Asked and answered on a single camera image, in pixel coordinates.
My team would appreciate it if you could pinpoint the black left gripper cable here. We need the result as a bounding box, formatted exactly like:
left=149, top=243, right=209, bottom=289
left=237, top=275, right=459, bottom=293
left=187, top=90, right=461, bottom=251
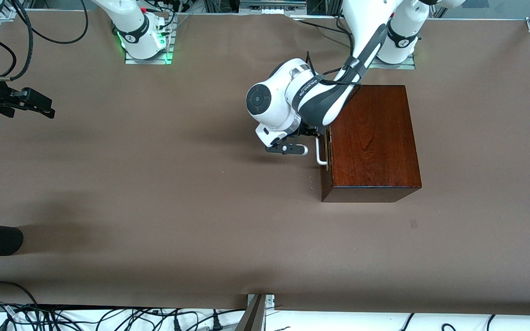
left=305, top=14, right=362, bottom=88

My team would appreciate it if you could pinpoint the black looping arm cable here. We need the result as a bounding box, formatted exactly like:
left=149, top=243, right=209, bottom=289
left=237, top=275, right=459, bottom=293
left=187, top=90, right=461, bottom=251
left=17, top=0, right=89, bottom=45

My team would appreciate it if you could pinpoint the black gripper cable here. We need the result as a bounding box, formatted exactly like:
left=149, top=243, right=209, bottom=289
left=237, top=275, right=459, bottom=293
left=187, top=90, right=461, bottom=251
left=305, top=14, right=362, bottom=88
left=0, top=0, right=33, bottom=81

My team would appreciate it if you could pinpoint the brown paper table cover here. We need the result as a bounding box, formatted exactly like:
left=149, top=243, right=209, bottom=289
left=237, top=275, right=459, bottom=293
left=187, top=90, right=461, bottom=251
left=0, top=9, right=530, bottom=318

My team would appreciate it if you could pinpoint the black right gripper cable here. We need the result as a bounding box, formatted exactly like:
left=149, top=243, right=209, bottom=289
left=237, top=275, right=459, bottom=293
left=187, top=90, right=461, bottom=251
left=0, top=0, right=33, bottom=81

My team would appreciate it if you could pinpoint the black base cable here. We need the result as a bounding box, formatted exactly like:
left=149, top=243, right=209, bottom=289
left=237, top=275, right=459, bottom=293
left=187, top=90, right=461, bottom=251
left=293, top=19, right=353, bottom=37

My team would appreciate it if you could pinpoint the wooden drawer with white handle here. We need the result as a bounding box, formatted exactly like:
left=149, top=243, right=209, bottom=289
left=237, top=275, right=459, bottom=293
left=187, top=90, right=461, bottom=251
left=315, top=126, right=334, bottom=191

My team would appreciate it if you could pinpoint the dark brown wooden cabinet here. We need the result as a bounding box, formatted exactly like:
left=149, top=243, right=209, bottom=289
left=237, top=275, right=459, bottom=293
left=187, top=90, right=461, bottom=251
left=320, top=85, right=422, bottom=203

